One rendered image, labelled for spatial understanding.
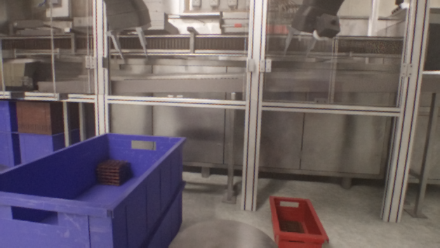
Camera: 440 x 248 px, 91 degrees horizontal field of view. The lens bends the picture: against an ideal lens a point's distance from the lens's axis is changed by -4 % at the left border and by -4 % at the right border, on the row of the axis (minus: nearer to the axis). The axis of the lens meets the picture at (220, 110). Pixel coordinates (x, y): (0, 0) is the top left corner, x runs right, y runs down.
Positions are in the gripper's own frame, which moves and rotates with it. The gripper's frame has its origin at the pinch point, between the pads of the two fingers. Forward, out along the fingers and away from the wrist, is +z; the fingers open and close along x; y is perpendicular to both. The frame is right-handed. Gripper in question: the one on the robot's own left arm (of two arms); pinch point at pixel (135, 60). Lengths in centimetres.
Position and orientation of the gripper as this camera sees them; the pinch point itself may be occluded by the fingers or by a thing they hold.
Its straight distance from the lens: 49.5
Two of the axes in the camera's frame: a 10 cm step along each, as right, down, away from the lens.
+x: -9.8, 0.6, 1.6
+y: 1.1, -5.1, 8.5
